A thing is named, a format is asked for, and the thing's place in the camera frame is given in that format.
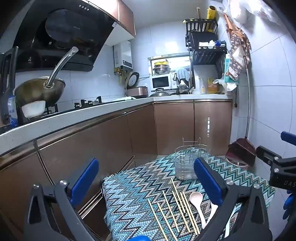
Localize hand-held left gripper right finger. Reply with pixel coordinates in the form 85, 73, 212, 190
194, 157, 273, 241

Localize brown upper cabinet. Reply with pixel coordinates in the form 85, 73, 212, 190
102, 0, 137, 37

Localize brown long-handled dustpan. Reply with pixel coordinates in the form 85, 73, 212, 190
225, 56, 257, 167

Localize clear plastic bag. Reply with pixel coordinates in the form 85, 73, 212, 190
250, 0, 285, 26

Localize steel wok with long handle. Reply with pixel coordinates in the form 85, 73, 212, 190
14, 46, 79, 105

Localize black dish rack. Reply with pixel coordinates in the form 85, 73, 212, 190
184, 19, 228, 90

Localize white bowl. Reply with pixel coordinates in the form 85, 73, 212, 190
21, 100, 46, 119

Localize brown floral apron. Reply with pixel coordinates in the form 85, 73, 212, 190
223, 13, 251, 78

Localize brown lower cabinets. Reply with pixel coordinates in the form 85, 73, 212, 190
0, 98, 233, 241

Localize white plastic bag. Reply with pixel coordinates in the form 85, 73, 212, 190
225, 0, 250, 24

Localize yellow bottle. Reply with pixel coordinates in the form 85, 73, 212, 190
206, 77, 219, 94

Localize zigzag patterned tablecloth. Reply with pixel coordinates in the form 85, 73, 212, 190
102, 154, 275, 241

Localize blue white packet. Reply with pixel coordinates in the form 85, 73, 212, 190
8, 95, 19, 128

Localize yellow roll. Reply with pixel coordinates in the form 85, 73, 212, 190
206, 6, 218, 32

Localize white microwave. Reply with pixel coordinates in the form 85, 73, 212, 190
151, 74, 176, 91

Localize teal tissue packet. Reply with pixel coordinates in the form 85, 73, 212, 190
223, 53, 240, 84

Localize pink plastic spoon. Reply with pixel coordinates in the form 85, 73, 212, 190
190, 192, 207, 229

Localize black gas stove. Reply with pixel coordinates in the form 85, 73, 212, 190
42, 96, 130, 116

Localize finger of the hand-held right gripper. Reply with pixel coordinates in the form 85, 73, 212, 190
280, 131, 296, 146
256, 146, 283, 166

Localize person's right hand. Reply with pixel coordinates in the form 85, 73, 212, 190
282, 192, 296, 220

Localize steel pot lid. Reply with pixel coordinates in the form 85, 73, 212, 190
149, 88, 171, 97

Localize white plastic spoon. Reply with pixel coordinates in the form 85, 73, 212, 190
209, 202, 236, 239

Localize kitchen window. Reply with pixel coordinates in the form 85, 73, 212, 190
148, 53, 192, 77

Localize white water heater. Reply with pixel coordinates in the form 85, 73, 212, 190
113, 40, 133, 70

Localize blue hanging cloth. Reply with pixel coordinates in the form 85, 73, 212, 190
173, 68, 190, 85

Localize white kitchen countertop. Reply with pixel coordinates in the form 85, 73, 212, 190
0, 93, 233, 158

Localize pink rice cooker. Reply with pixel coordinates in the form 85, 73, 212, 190
126, 72, 148, 98

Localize row of bamboo chopsticks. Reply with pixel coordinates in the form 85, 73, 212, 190
147, 179, 201, 241

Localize black range hood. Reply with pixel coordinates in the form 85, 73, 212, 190
13, 0, 119, 72

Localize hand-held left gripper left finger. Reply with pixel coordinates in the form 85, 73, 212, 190
23, 158, 100, 241

